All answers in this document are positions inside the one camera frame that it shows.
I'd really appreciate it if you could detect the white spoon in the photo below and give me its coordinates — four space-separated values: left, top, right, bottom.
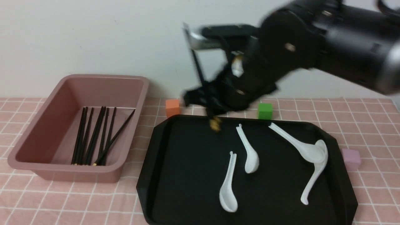
219 151 238 213
269 123 328 164
300 140 328 205
236 124 259 174

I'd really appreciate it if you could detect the pink plastic bin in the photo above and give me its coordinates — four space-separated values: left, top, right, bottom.
7 74 150 183

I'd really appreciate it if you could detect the orange cube block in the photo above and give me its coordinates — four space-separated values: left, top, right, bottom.
165 99 181 118

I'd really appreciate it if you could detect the white spoon upper right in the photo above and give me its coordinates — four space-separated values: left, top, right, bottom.
269 123 328 164

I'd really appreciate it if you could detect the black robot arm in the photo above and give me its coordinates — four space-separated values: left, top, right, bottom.
182 0 400 118

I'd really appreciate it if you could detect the white spoon centre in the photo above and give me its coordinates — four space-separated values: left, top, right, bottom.
236 124 259 174

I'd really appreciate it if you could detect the slanted black chopstick in bin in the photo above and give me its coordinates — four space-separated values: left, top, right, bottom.
92 109 136 166

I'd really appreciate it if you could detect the white spoon front left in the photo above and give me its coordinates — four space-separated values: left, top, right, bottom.
219 151 238 213

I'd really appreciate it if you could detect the pink cube block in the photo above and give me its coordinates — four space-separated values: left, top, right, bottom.
341 149 361 171

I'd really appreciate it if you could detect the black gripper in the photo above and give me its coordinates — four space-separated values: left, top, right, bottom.
182 23 313 117

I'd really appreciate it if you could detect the green cube block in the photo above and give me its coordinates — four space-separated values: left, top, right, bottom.
257 103 274 120

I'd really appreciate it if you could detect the white spoon far right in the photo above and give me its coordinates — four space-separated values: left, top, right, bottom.
300 140 328 205

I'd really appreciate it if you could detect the black plastic tray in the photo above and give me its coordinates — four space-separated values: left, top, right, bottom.
136 115 358 225

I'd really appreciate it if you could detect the pink checkered tablecloth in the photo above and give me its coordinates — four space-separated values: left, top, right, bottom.
0 98 400 225

